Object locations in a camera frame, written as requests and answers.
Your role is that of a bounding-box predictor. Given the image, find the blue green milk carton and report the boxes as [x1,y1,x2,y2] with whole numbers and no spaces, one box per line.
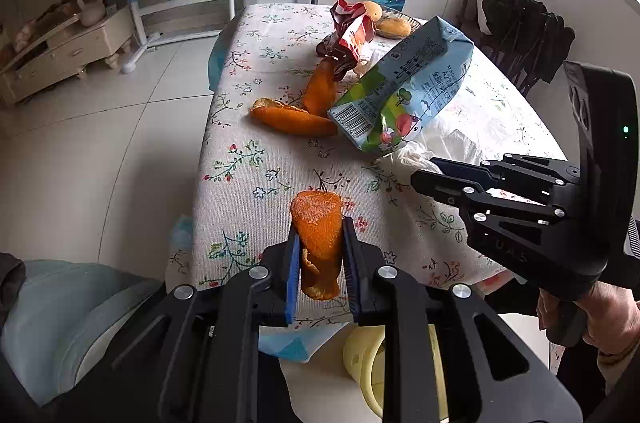
[329,17,475,154]

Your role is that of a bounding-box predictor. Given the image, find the orange peel piece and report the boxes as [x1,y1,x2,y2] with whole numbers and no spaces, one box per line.
[291,190,343,302]

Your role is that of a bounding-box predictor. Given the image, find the red snack wrapper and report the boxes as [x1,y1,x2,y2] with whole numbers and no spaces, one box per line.
[316,0,375,81]

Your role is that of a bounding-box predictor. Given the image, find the yellow trash bin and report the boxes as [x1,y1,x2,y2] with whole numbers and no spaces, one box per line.
[343,325,449,422]

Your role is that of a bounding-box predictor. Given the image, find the person's right hand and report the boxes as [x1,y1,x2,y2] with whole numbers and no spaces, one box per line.
[536,279,640,356]

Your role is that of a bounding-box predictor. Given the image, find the white tissue on table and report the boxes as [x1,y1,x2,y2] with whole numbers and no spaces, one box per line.
[375,142,442,185]

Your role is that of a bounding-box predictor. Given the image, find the black folded chairs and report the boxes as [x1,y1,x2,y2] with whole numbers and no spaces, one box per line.
[480,0,576,97]

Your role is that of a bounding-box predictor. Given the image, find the yellow fruit front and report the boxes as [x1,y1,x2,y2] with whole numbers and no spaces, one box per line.
[375,17,412,40]

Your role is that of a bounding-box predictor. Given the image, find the yellow fruit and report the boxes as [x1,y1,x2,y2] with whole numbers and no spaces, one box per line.
[375,17,412,40]
[362,1,383,22]

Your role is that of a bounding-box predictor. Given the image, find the large orange peel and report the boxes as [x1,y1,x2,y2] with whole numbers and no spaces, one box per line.
[249,58,340,138]

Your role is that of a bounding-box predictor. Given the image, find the floral tablecloth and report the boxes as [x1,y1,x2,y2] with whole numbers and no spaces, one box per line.
[164,2,568,329]

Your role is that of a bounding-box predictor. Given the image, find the dark fruit plate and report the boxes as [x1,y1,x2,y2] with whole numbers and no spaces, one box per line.
[375,8,421,39]

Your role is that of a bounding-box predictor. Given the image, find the yellow fruit back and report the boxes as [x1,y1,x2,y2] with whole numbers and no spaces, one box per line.
[362,1,383,22]

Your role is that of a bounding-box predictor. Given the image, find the white tv cabinet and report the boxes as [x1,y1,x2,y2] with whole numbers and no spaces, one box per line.
[1,7,134,105]

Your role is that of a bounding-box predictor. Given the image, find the white ceramic jug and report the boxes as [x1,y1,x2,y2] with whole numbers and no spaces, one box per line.
[76,0,106,27]

